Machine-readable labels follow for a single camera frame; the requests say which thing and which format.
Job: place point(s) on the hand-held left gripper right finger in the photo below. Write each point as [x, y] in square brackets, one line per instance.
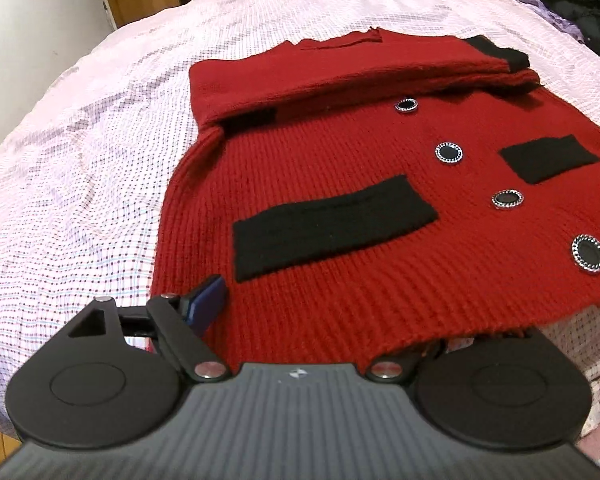
[399, 364]

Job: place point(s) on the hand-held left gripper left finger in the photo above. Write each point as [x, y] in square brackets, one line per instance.
[207, 300]

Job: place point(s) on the pink checked bed sheet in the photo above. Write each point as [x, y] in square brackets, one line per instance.
[90, 160]

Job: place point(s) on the black garment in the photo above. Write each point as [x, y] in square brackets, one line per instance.
[580, 5]

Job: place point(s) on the purple lace cloth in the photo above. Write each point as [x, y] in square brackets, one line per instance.
[555, 17]

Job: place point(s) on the red knit cardigan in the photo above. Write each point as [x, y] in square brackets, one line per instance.
[330, 170]

